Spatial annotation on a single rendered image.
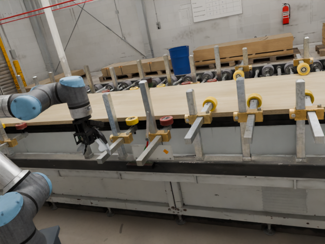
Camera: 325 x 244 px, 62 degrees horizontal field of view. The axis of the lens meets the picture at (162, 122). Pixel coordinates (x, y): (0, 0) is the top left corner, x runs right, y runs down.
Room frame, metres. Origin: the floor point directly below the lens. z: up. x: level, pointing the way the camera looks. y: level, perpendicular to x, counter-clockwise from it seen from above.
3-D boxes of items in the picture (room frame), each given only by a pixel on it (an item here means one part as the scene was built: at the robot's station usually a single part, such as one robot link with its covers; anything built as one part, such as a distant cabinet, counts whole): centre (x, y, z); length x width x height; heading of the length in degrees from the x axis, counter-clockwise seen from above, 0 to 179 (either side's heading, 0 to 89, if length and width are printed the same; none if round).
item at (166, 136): (1.42, 0.04, 0.85); 0.13 x 0.06 x 0.05; 65
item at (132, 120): (1.65, 0.19, 0.85); 0.08 x 0.08 x 0.11
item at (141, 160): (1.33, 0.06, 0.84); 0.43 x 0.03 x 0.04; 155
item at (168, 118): (1.52, -0.03, 0.85); 0.08 x 0.08 x 0.11
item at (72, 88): (1.11, 0.33, 1.25); 0.10 x 0.09 x 0.12; 82
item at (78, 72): (9.31, 3.32, 0.23); 2.41 x 0.77 x 0.17; 157
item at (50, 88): (1.12, 0.44, 1.25); 0.12 x 0.12 x 0.09; 82
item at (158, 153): (1.42, 0.10, 0.75); 0.26 x 0.01 x 0.10; 65
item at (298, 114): (1.11, -0.64, 0.95); 0.13 x 0.06 x 0.05; 65
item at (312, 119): (1.08, -0.65, 0.95); 0.50 x 0.04 x 0.04; 155
